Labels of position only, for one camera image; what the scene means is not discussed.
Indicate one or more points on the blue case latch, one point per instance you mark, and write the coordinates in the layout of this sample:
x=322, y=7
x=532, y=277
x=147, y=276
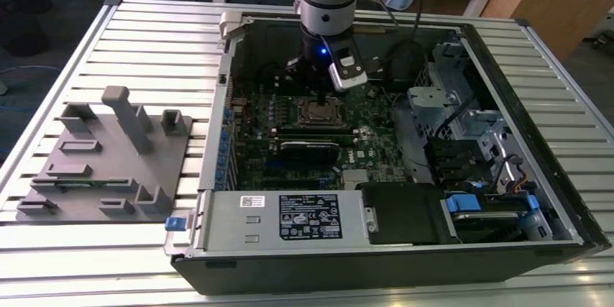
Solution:
x=175, y=224

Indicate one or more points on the metal drive cage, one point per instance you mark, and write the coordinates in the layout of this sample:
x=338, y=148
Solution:
x=429, y=97

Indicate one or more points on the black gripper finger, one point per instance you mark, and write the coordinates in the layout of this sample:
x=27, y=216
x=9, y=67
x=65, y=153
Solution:
x=321, y=95

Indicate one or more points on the silver CPU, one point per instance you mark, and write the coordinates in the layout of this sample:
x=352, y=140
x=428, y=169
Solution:
x=312, y=112

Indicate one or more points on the green motherboard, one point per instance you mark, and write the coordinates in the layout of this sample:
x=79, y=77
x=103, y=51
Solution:
x=380, y=145

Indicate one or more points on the CPU socket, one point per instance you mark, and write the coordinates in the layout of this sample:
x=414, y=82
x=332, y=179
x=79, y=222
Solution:
x=321, y=125

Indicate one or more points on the black graphics card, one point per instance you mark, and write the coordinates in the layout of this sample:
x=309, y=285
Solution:
x=309, y=156

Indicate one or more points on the office chair base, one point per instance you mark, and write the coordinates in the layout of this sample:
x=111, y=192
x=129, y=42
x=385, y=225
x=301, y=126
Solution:
x=605, y=39

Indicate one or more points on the black office chair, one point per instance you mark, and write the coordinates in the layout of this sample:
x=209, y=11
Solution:
x=25, y=16

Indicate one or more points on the green RAM stick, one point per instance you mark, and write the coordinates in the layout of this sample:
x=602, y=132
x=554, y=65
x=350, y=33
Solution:
x=79, y=185

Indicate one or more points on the hard disk in blue carrier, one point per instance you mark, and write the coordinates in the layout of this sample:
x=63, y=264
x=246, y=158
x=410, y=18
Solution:
x=461, y=202

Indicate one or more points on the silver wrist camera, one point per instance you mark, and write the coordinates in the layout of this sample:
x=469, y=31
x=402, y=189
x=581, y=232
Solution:
x=348, y=69

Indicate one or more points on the blue plastic clip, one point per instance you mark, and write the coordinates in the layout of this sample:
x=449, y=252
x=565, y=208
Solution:
x=530, y=202

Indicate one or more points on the silver power supply unit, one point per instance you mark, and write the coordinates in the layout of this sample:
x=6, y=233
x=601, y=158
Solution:
x=230, y=228

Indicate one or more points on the grey parts rack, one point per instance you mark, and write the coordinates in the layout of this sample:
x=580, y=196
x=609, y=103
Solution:
x=115, y=163

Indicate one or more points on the installed RAM stick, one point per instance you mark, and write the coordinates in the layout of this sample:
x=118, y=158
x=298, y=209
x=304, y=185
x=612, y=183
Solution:
x=314, y=130

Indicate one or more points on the black PC case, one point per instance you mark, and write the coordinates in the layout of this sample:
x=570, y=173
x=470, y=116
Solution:
x=336, y=274

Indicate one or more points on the silver chipset heat sink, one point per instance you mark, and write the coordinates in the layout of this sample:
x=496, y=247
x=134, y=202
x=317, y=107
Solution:
x=356, y=175

